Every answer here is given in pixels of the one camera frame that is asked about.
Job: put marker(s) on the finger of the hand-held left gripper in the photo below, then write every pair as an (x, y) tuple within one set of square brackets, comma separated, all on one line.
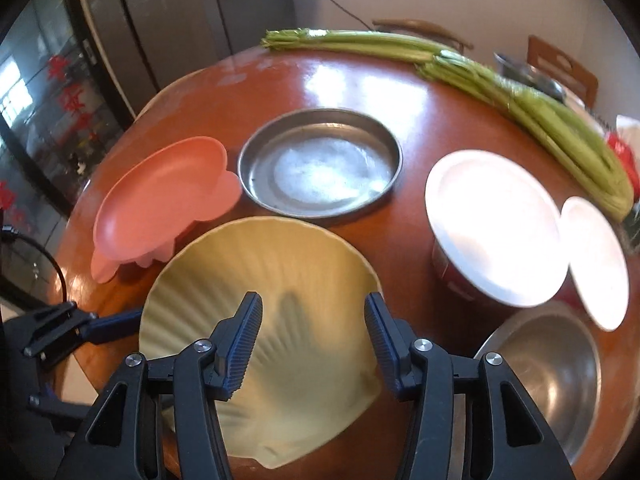
[(115, 326), (60, 407)]

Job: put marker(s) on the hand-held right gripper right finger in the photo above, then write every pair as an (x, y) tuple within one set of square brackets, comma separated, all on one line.
[(382, 347)]

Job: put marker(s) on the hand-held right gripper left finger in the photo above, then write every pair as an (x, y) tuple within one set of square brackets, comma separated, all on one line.
[(244, 347)]

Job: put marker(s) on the yellow shell-shaped plate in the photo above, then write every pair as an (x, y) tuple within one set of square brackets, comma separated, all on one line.
[(300, 270)]

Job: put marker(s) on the pink crab-shaped plate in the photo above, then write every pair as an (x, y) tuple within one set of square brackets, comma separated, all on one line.
[(150, 195)]

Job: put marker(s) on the large red bowl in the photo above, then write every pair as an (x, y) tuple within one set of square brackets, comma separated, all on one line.
[(490, 220)]

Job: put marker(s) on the stainless steel bowl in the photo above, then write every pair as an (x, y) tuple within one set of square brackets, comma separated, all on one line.
[(550, 375)]

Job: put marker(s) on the round metal plate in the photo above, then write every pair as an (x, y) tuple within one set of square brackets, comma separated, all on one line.
[(320, 165)]

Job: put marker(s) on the small red bowl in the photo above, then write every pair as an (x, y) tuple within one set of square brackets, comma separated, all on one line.
[(595, 260)]

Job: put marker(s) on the glass door with red decals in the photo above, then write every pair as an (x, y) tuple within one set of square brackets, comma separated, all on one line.
[(50, 110)]

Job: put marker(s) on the thick celery bunch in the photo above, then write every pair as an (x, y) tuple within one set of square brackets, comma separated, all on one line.
[(550, 125)]

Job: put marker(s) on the long celery bunch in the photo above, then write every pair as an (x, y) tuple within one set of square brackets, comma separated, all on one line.
[(350, 42)]

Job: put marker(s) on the red tissue pack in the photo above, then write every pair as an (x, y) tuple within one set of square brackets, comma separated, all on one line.
[(625, 155)]

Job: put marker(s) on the metal basin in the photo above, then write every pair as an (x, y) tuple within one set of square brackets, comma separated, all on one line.
[(525, 72)]

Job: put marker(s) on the grey refrigerator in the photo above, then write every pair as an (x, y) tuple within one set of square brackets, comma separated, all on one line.
[(175, 20)]

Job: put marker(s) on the curved-back wooden chair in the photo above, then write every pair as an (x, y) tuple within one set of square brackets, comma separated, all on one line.
[(425, 26)]

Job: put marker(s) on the straight-back wooden chair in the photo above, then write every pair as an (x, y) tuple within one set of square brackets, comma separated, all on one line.
[(540, 55)]

